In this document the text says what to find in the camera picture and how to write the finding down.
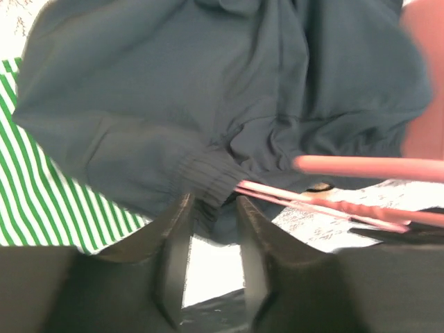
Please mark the green white striped cloth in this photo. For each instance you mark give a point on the green white striped cloth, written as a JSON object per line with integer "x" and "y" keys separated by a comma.
{"x": 39, "y": 205}

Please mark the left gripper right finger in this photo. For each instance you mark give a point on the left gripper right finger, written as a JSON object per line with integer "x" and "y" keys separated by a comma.
{"x": 289, "y": 286}

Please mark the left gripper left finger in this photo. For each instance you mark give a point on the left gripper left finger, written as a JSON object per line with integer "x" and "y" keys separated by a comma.
{"x": 150, "y": 265}

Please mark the dark navy shorts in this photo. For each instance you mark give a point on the dark navy shorts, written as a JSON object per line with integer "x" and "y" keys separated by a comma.
{"x": 146, "y": 101}

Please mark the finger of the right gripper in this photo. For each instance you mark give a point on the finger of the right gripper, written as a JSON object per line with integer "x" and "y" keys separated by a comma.
{"x": 417, "y": 234}

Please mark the pink divided tray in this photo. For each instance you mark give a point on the pink divided tray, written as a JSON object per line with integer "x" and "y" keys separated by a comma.
{"x": 424, "y": 136}

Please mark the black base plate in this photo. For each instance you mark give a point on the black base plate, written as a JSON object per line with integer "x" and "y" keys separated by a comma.
{"x": 222, "y": 314}

